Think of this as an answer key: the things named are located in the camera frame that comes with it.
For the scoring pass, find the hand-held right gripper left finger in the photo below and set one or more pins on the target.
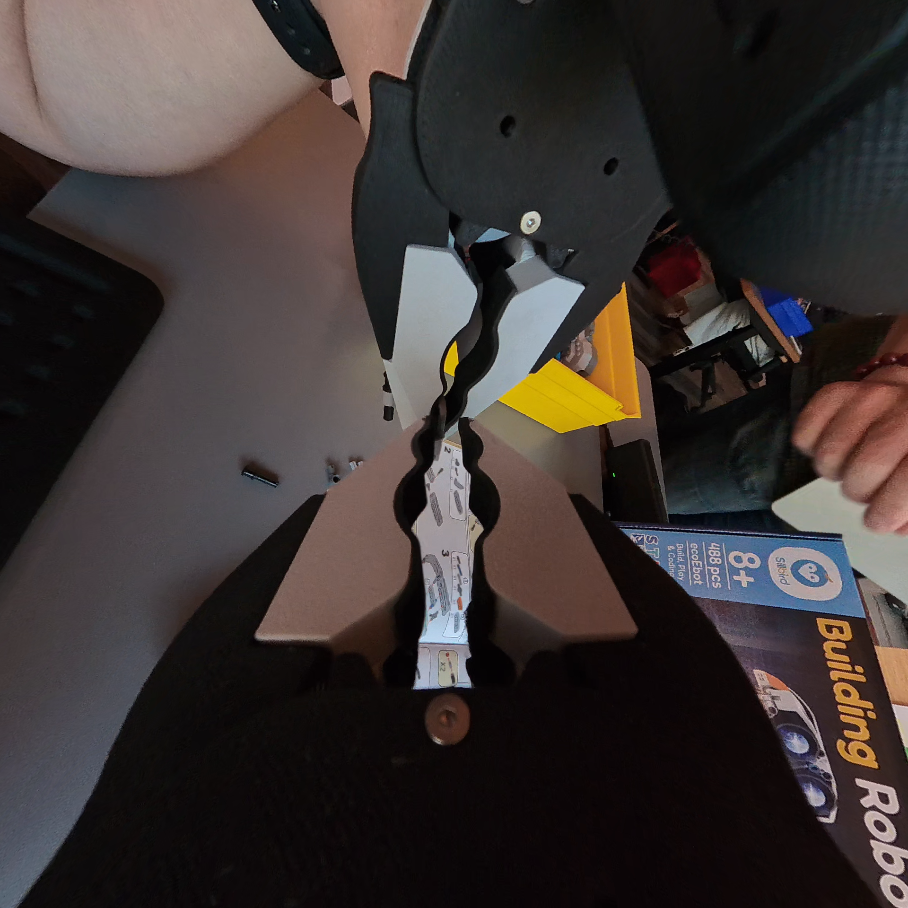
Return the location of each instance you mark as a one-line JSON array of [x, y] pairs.
[[333, 567]]

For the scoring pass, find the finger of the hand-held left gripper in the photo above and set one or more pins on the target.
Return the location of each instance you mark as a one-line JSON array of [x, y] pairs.
[[532, 312], [425, 319]]

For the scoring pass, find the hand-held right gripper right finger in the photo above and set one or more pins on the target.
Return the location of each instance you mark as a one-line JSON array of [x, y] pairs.
[[560, 567]]

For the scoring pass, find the person's left forearm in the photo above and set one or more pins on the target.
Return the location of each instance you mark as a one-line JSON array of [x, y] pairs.
[[142, 78]]

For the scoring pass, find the grey desk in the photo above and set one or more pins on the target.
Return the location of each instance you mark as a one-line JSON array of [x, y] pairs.
[[177, 425]]

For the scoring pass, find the person's left hand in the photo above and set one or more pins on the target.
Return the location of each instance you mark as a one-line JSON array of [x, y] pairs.
[[383, 42]]

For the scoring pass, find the pile of building parts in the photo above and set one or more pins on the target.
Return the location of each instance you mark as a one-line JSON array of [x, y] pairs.
[[580, 347]]

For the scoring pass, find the yellow parts bin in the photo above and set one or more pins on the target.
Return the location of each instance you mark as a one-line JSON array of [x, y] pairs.
[[567, 397]]

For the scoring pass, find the black device with green light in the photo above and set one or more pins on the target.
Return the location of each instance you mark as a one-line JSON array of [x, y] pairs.
[[635, 482]]

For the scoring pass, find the white instruction booklet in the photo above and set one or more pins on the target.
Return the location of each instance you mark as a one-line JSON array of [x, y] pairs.
[[447, 567]]

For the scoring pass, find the red box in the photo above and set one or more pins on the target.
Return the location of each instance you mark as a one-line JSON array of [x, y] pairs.
[[674, 266]]

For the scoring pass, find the blue robot kit box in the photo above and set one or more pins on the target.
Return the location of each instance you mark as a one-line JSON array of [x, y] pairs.
[[780, 638]]

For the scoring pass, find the black wristband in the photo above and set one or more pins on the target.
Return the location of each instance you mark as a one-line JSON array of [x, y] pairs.
[[298, 35]]

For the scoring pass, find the blue storage bin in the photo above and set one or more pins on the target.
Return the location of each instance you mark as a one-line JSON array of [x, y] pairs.
[[787, 312]]

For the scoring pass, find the white tablet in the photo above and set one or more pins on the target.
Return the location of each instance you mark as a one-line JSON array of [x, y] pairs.
[[823, 511]]

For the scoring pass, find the black keyboard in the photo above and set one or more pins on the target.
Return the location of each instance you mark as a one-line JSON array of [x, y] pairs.
[[64, 355]]

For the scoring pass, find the light wooden board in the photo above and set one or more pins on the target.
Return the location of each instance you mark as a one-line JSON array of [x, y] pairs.
[[892, 670]]

